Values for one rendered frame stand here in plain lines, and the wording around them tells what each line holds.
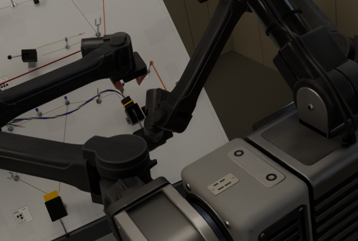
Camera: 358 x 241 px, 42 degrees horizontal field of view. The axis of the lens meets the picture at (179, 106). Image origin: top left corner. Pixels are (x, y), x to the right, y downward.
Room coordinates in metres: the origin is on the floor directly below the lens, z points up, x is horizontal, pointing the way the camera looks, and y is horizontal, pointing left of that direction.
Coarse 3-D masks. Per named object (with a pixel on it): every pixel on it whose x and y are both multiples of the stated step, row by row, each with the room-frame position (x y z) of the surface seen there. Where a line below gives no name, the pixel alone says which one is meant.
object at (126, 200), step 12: (120, 180) 0.51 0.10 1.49; (132, 180) 0.51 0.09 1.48; (156, 180) 0.46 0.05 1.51; (108, 192) 0.50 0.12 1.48; (120, 192) 0.49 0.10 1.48; (132, 192) 0.45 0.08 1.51; (144, 192) 0.44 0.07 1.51; (108, 204) 0.49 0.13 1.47; (120, 204) 0.43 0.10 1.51; (132, 204) 0.43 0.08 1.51; (108, 216) 0.43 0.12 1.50; (120, 240) 0.42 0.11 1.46
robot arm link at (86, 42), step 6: (120, 36) 1.10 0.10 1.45; (84, 42) 1.13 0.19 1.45; (90, 42) 1.12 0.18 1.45; (96, 42) 1.12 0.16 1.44; (102, 42) 1.12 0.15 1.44; (114, 42) 1.06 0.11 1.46; (120, 42) 1.05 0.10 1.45; (84, 48) 1.10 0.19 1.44; (90, 48) 1.10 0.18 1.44; (96, 48) 1.10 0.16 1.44; (84, 54) 1.10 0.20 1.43
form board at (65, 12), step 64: (0, 0) 1.61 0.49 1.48; (64, 0) 1.62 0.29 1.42; (128, 0) 1.62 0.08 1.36; (0, 64) 1.45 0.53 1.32; (64, 64) 1.46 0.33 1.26; (64, 128) 1.31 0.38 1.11; (128, 128) 1.31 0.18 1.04; (192, 128) 1.32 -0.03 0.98; (0, 192) 1.17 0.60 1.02; (64, 192) 1.17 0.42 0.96
